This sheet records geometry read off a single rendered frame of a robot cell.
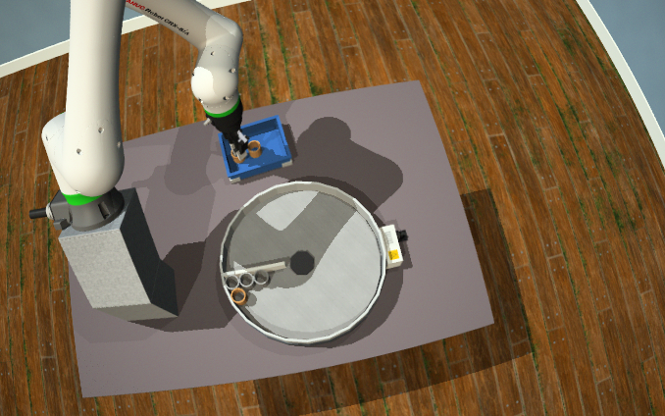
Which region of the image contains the bronze bushing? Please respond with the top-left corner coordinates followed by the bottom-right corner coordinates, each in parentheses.
top-left (248, 140), bottom-right (262, 158)
top-left (231, 151), bottom-right (246, 164)
top-left (230, 288), bottom-right (248, 305)

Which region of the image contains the blue open crate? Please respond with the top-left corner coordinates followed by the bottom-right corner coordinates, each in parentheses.
top-left (218, 115), bottom-right (292, 183)

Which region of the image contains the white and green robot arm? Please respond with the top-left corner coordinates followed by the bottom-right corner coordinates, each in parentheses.
top-left (28, 0), bottom-right (243, 232)

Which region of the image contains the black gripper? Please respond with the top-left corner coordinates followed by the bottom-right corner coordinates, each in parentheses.
top-left (215, 116), bottom-right (250, 161)

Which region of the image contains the grey metal ring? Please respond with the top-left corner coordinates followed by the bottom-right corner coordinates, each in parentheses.
top-left (225, 275), bottom-right (242, 291)
top-left (239, 272), bottom-right (256, 289)
top-left (253, 270), bottom-right (271, 287)

